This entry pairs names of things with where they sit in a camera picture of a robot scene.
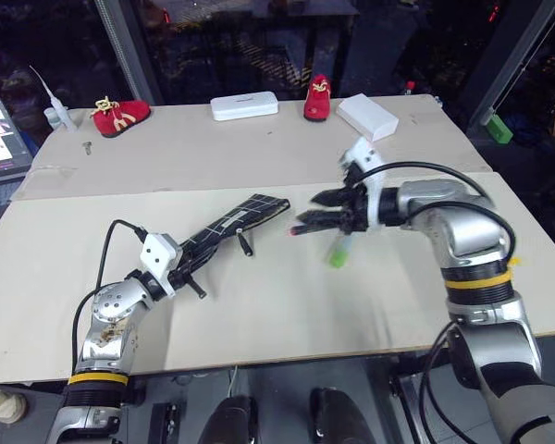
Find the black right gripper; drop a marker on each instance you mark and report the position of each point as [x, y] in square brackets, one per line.
[357, 210]

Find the black grid pouch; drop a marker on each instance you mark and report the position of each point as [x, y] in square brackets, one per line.
[231, 217]

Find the beige cardboard sheet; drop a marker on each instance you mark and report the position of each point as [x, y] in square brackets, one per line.
[282, 305]
[259, 148]

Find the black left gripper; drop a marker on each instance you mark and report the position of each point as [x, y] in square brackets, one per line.
[180, 276]

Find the white rectangular box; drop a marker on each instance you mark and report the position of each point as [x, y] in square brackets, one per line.
[367, 117]

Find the red capped bottle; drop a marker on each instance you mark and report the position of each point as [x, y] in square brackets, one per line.
[410, 88]

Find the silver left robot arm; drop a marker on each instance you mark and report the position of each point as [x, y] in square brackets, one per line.
[113, 306]

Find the red marker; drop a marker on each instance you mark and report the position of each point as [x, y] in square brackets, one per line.
[293, 230]

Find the white crumpled lump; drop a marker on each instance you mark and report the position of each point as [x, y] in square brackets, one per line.
[2, 403]

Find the green plastic block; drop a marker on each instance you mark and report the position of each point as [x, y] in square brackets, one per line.
[499, 128]

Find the white pencil case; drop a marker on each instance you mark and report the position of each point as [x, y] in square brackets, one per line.
[244, 107]

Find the small metal key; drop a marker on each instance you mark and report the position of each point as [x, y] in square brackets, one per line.
[88, 148]

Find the white nozzle squeeze bottle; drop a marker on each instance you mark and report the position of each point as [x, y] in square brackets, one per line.
[57, 111]

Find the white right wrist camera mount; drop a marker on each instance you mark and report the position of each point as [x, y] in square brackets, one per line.
[367, 162]

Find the dark rounded shape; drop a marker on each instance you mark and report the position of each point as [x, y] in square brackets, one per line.
[230, 418]

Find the red shoe with yellow laces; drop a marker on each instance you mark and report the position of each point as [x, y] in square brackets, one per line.
[120, 115]
[317, 99]

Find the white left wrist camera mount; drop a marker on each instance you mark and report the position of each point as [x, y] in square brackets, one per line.
[158, 256]

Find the grey metal post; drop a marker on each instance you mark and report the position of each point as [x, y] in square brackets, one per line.
[513, 65]
[129, 51]

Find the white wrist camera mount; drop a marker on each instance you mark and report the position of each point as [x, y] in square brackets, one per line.
[158, 256]
[367, 162]

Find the green highlighter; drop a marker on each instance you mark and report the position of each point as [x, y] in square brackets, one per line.
[338, 255]

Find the laptop computer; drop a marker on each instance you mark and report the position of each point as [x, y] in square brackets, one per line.
[2, 139]

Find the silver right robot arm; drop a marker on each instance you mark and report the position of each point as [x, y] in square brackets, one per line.
[467, 231]

